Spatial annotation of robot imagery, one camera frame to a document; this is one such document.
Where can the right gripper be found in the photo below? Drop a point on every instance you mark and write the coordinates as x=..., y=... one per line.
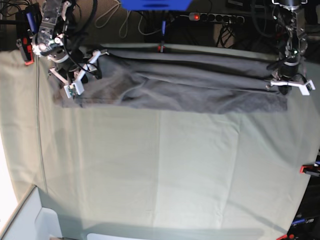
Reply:
x=69, y=70

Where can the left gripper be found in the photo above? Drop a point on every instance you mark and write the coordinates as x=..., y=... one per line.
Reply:
x=286, y=69

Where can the grey t-shirt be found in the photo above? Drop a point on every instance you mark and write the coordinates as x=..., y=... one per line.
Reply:
x=176, y=81

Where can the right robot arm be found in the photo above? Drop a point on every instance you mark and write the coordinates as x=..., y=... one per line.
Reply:
x=59, y=39

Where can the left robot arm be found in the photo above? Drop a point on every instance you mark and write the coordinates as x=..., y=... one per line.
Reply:
x=290, y=16

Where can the red clamp top left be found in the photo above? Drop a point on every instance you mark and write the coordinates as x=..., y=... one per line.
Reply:
x=25, y=29

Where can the red clamp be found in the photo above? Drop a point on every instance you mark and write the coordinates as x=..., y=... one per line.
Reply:
x=25, y=29
x=287, y=237
x=161, y=46

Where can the blue box top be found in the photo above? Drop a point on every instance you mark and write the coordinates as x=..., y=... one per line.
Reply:
x=155, y=5

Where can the red clamp top centre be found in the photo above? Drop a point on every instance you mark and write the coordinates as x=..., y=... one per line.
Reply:
x=161, y=46

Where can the red clamp right edge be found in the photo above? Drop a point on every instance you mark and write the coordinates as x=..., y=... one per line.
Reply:
x=311, y=169

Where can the black power strip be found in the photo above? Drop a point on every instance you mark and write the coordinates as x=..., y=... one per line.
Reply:
x=216, y=18

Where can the pale green table cloth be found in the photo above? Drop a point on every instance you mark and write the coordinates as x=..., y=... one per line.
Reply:
x=153, y=174

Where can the white bin lower left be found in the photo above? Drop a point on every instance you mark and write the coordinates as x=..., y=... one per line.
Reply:
x=31, y=221

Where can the red clamp bottom right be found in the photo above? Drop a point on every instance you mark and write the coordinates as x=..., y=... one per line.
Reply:
x=287, y=237

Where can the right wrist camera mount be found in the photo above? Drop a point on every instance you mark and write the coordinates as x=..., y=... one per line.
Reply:
x=77, y=87

